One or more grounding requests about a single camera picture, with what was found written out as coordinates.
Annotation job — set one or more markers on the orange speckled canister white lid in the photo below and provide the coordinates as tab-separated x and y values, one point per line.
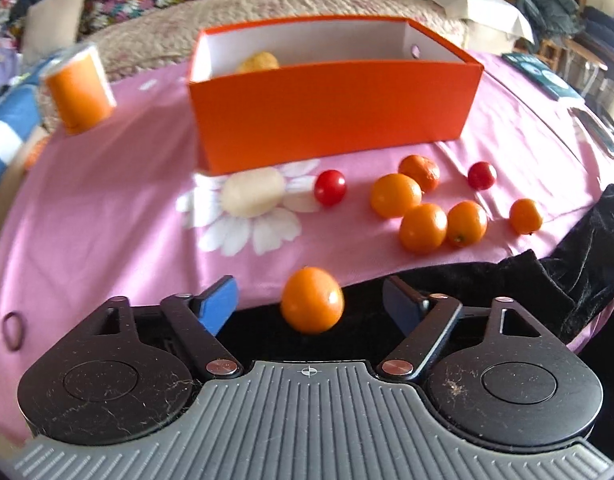
82	92

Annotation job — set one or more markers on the yellow citrus fruit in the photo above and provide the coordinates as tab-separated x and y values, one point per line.
259	62

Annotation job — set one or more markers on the small orange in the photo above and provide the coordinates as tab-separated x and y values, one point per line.
312	301
467	224
423	228
526	216
396	196

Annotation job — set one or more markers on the red cherry tomato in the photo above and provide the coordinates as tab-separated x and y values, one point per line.
331	188
482	175

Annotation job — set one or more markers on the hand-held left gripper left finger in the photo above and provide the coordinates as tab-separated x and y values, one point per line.
219	305

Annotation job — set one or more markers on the beige pillow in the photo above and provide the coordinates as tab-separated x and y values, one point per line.
54	20

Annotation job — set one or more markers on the dark flat booklet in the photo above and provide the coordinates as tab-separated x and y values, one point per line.
594	127

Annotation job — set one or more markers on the blue white striped cover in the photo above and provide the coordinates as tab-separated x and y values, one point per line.
7	135

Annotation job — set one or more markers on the orange cardboard box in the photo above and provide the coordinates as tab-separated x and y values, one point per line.
337	110

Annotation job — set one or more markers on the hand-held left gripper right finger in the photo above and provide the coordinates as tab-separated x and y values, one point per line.
399	301

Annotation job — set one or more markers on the dark mandarin orange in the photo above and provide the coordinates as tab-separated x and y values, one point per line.
421	172

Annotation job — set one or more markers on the black velvet cloth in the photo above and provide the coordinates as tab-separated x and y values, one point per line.
587	260

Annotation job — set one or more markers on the pink tablecloth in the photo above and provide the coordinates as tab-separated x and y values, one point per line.
112	220

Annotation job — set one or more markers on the wooden stool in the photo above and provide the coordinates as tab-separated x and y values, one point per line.
572	55

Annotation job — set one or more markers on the teal book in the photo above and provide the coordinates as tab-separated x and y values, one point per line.
547	75

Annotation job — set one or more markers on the orange bin with plastic bag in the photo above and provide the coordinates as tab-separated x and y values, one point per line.
37	152

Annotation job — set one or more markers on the tan sofa cushion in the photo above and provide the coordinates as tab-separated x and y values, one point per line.
4	210

